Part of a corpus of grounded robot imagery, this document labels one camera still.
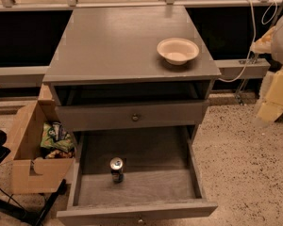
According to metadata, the dark snack bag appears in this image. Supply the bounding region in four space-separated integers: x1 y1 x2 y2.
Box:
43 149 75 159

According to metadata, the redbull can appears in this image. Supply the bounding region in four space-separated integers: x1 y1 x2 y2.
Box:
110 157 124 183

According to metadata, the green snack bag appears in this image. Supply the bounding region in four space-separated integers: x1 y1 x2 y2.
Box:
41 121 75 153

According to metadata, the cardboard box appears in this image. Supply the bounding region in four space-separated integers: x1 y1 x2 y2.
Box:
5 85 75 194

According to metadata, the grey drawer cabinet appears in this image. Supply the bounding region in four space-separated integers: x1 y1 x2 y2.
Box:
42 5 222 134

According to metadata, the open grey middle drawer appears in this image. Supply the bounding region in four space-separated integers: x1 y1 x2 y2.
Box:
57 126 218 226

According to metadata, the metal pole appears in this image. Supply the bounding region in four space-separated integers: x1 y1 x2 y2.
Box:
234 0 283 106

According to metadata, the white paper bowl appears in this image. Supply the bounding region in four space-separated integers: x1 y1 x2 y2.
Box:
157 38 200 65

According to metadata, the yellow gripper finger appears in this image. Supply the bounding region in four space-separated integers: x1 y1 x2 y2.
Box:
250 26 275 54
254 67 283 125

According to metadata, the white cable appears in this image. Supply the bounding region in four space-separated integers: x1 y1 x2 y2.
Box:
218 0 258 84

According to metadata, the closed grey top drawer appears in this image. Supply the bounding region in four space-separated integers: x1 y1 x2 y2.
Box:
56 100 208 132

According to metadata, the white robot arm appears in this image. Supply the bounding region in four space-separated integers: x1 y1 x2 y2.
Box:
251 15 283 125

